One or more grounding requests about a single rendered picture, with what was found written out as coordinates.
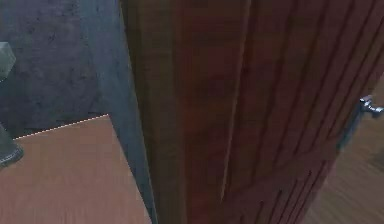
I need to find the dark red wooden door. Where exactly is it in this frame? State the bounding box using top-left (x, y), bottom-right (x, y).
top-left (119, 0), bottom-right (384, 224)

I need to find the silver door handle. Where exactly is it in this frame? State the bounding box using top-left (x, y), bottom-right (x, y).
top-left (359, 95), bottom-right (384, 118)

